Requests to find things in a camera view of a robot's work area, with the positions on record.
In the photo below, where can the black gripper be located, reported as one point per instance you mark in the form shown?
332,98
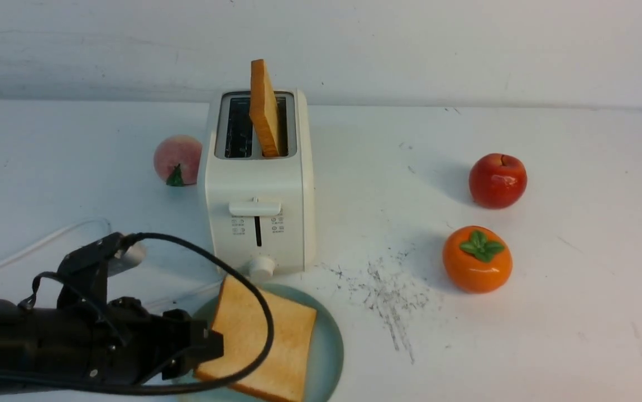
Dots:
74,344

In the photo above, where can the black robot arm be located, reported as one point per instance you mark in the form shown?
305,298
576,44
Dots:
13,381

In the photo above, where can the white two-slot toaster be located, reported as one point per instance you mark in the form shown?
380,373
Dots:
261,210

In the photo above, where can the light blue round plate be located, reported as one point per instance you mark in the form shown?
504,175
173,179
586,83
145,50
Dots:
326,358

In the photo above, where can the pink peach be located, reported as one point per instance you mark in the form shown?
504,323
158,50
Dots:
176,160

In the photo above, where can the orange persimmon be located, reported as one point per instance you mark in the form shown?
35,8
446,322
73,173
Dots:
477,260

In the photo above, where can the red apple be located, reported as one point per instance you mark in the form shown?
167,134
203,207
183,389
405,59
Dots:
497,181

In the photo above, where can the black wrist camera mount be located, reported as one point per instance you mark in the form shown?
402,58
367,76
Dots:
89,267

